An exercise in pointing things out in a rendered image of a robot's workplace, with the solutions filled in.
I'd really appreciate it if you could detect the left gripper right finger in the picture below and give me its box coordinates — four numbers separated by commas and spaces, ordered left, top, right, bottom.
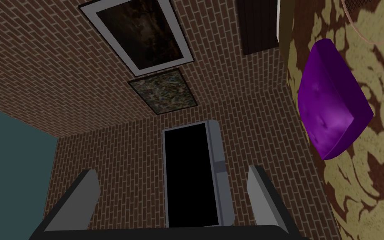
247, 165, 300, 235

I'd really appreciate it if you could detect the grey-framed black television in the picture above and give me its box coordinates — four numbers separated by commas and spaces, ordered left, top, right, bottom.
162, 120, 235, 229

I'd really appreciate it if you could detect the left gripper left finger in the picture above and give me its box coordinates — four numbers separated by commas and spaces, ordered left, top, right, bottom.
39, 169, 101, 233

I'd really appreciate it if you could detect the white-framed dark picture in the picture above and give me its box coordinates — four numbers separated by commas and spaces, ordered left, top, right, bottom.
77, 0, 195, 77

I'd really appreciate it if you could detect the dark wooden door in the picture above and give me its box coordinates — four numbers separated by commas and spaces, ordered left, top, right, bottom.
237, 0, 280, 56

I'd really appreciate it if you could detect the frameless speckled picture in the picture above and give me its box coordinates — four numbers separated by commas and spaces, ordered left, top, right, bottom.
127, 68, 198, 115

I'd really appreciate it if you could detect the purple cushion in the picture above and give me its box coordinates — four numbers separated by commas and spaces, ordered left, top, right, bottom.
297, 38, 374, 161

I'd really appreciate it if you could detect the patterned beige brown rug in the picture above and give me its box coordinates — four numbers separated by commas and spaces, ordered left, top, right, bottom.
287, 0, 384, 240

